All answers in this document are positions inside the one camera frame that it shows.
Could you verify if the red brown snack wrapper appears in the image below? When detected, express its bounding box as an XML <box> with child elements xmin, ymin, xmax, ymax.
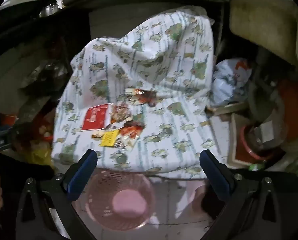
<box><xmin>125</xmin><ymin>87</ymin><xmax>157</xmax><ymax>107</ymax></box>

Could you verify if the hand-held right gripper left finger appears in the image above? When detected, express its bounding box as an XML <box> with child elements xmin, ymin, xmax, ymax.
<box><xmin>15</xmin><ymin>149</ymin><xmax>99</xmax><ymax>240</ymax></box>

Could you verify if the yellow plastic bag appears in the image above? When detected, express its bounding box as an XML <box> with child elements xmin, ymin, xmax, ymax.
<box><xmin>26</xmin><ymin>145</ymin><xmax>53</xmax><ymax>166</ymax></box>

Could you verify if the pale round produce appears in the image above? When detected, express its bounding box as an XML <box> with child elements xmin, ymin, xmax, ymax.
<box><xmin>37</xmin><ymin>125</ymin><xmax>53</xmax><ymax>140</ymax></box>

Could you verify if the speckled snack wrapper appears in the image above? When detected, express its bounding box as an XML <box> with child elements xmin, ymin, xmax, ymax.
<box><xmin>110</xmin><ymin>102</ymin><xmax>133</xmax><ymax>123</ymax></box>

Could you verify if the red and white plastic bag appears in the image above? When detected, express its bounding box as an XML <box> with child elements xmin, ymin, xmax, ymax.
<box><xmin>81</xmin><ymin>103</ymin><xmax>112</xmax><ymax>132</ymax></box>

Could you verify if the person's left forearm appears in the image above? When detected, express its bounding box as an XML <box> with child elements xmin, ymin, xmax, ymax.
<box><xmin>0</xmin><ymin>152</ymin><xmax>55</xmax><ymax>188</ymax></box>

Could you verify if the yellow packet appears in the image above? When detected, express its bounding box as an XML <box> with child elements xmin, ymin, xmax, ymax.
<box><xmin>100</xmin><ymin>129</ymin><xmax>120</xmax><ymax>147</ymax></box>

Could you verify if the printed white tablecloth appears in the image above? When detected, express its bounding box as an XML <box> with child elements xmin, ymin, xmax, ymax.
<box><xmin>51</xmin><ymin>9</ymin><xmax>229</xmax><ymax>180</ymax></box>

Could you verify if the pink perforated plastic stool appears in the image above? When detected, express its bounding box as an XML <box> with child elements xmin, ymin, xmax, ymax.
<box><xmin>85</xmin><ymin>170</ymin><xmax>156</xmax><ymax>232</ymax></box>

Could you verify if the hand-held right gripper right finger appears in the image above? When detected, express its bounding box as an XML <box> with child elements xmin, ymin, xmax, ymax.
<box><xmin>199</xmin><ymin>149</ymin><xmax>287</xmax><ymax>240</ymax></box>

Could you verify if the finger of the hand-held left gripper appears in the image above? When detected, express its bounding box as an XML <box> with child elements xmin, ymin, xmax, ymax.
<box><xmin>0</xmin><ymin>126</ymin><xmax>18</xmax><ymax>153</ymax></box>

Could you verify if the red plastic basin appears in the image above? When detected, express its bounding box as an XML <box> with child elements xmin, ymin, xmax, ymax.
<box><xmin>235</xmin><ymin>124</ymin><xmax>272</xmax><ymax>165</ymax></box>

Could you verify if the beige cushion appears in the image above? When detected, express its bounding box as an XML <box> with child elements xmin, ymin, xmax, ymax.
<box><xmin>229</xmin><ymin>0</ymin><xmax>298</xmax><ymax>68</ymax></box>

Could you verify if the orange white snack wrapper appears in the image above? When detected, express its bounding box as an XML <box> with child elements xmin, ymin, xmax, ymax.
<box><xmin>119</xmin><ymin>121</ymin><xmax>145</xmax><ymax>150</ymax></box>

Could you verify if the white orange plastic bag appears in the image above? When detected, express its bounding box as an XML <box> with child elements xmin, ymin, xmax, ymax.
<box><xmin>211</xmin><ymin>58</ymin><xmax>253</xmax><ymax>105</ymax></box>

